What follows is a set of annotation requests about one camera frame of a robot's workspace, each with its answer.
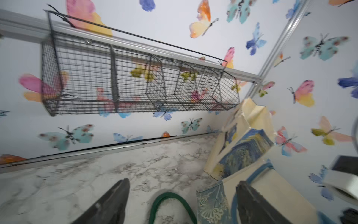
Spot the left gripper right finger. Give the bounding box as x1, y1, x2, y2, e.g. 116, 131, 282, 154
236, 181, 290, 224

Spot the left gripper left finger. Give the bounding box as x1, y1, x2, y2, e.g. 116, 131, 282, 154
72, 178, 130, 224

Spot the cream bag blue floral pattern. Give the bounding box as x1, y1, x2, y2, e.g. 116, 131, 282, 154
197, 161, 333, 224

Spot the cream bag green handles floral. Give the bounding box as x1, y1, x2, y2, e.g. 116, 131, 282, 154
145, 190, 198, 224

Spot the cream bag starry night print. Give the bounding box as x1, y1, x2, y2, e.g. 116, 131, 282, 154
204, 98, 276, 180

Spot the black wire wall basket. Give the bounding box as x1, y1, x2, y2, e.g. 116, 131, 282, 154
41, 19, 240, 116

